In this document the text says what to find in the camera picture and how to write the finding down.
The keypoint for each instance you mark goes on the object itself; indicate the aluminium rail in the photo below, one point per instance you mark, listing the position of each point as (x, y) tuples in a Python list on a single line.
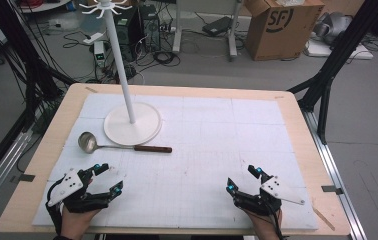
[(0, 170), (337, 180)]

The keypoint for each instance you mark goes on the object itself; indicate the white foam board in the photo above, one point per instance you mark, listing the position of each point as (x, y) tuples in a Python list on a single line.
[(327, 51)]

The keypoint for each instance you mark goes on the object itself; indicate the brown cardboard box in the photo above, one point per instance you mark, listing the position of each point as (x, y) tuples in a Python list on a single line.
[(278, 31)]

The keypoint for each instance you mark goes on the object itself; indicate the white power strip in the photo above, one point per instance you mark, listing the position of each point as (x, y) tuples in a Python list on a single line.
[(93, 38)]

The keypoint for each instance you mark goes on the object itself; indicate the white hook stand rack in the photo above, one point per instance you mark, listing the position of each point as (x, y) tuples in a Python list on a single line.
[(131, 125)]

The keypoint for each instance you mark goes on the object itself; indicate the white metal floor stand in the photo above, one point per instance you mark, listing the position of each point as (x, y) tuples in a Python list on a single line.
[(233, 30)]

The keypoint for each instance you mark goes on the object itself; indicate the white grid mat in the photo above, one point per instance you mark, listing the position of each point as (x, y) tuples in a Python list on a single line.
[(193, 150)]

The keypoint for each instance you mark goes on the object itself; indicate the white device with green display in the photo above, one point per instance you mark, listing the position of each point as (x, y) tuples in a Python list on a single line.
[(99, 53)]

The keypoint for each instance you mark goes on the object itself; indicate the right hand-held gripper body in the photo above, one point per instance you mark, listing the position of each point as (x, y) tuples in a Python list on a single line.
[(277, 191)]

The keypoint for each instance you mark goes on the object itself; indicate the black flat device on floor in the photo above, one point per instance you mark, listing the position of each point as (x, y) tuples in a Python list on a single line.
[(217, 26)]

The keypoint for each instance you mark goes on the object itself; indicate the black metal frame stand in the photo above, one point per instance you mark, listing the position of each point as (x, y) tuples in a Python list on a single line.
[(340, 50), (20, 50)]

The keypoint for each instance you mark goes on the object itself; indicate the black table bracket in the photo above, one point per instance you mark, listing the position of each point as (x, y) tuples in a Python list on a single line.
[(331, 189), (26, 177)]

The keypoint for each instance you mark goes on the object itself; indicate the person's right hand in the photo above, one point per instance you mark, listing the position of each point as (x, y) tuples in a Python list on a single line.
[(263, 225)]

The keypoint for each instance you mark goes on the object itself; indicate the black computer tower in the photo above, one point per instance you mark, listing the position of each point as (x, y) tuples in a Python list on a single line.
[(150, 28), (127, 33)]

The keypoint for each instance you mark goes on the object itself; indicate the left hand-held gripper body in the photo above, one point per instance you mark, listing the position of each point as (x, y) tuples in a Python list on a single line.
[(66, 186)]

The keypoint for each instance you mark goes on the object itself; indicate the grey appliance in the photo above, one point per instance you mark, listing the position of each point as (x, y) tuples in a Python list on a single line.
[(335, 26)]

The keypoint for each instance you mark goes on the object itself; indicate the white round table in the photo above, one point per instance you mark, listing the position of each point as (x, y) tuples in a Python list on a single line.
[(43, 6)]

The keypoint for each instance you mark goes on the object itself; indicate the person's left hand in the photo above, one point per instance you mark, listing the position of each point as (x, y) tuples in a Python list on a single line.
[(77, 222)]

